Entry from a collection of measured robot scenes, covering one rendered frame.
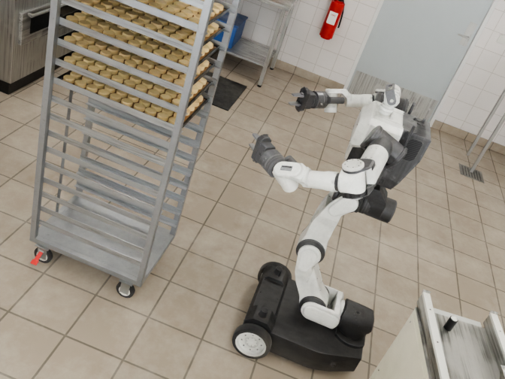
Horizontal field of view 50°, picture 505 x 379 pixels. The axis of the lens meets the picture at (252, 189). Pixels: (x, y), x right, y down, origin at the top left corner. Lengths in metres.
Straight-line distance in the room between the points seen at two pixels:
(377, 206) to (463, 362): 0.74
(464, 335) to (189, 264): 1.64
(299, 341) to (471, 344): 0.92
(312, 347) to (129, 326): 0.93
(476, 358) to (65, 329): 1.83
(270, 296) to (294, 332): 0.23
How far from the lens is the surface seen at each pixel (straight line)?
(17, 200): 3.55
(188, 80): 2.25
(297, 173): 1.97
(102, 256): 3.01
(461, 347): 2.29
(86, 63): 2.55
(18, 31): 4.42
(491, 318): 2.42
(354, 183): 1.94
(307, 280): 2.82
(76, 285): 3.05
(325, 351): 2.91
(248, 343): 2.88
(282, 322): 2.92
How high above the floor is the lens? 2.19
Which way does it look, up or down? 32 degrees down
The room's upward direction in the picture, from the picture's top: 20 degrees clockwise
